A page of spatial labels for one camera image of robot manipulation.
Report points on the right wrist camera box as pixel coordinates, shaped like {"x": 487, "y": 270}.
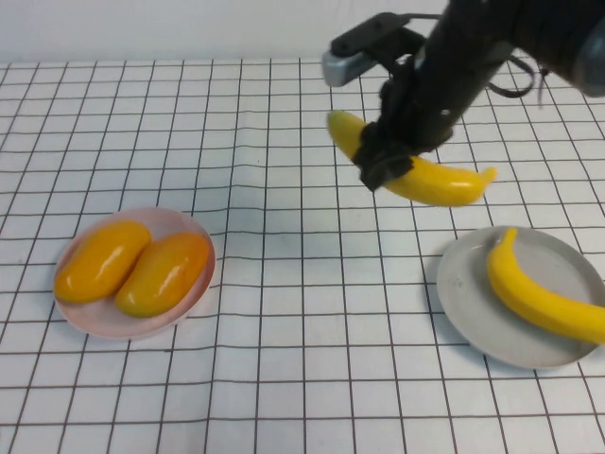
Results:
{"x": 345, "y": 68}

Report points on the grey round plate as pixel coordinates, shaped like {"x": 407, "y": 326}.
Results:
{"x": 468, "y": 293}

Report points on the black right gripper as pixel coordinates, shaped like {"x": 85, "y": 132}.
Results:
{"x": 435, "y": 94}

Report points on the yellow orange mango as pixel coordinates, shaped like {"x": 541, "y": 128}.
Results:
{"x": 101, "y": 262}

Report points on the reddish orange mango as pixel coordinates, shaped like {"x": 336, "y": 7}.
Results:
{"x": 163, "y": 276}

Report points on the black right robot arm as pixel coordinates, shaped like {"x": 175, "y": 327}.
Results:
{"x": 558, "y": 33}

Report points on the pink round plate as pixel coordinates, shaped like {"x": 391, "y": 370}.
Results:
{"x": 94, "y": 321}

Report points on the banana with green tip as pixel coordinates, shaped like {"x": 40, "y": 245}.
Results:
{"x": 439, "y": 182}

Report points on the plain yellow banana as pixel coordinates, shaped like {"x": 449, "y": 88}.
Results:
{"x": 529, "y": 293}

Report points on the white checked tablecloth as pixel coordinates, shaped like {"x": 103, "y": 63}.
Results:
{"x": 283, "y": 402}

